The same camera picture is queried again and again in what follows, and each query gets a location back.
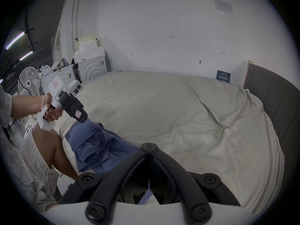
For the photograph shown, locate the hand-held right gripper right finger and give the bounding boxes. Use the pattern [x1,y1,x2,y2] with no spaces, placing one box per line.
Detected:
[148,142,242,223]

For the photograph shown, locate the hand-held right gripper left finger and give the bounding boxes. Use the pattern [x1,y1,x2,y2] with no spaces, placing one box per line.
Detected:
[60,142,150,223]

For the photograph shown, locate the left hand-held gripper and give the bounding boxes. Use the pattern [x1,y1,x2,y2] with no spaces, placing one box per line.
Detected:
[36,75,88,132]

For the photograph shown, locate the dark blue shirt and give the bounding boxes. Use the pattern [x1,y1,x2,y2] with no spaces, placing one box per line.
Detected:
[64,120,154,205]

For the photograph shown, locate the person's left forearm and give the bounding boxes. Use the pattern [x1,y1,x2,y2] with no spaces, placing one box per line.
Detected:
[10,95,44,119]

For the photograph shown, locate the person's left hand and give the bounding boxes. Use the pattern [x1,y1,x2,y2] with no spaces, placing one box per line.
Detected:
[40,93,64,121]

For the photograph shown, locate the person's legs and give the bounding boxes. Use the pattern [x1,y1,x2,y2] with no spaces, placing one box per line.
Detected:
[32,125,79,180]

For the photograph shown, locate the white washing machine with cartons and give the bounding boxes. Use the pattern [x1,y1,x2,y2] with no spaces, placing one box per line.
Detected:
[72,35,112,84]

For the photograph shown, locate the white standing fan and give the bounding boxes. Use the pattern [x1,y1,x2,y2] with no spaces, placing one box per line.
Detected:
[18,67,43,96]

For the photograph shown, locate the person's body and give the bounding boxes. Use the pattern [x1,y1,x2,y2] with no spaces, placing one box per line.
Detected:
[0,83,60,213]

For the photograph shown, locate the bed with beige sheet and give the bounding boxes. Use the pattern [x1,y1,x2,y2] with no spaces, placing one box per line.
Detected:
[56,70,285,214]

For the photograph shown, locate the dark blue card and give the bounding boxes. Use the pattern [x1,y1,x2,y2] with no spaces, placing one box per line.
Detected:
[216,70,232,84]

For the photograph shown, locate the dark grey padded headboard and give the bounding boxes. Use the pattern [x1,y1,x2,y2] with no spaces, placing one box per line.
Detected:
[244,60,300,164]

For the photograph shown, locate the white paper notice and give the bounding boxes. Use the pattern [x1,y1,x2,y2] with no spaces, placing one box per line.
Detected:
[213,0,235,14]

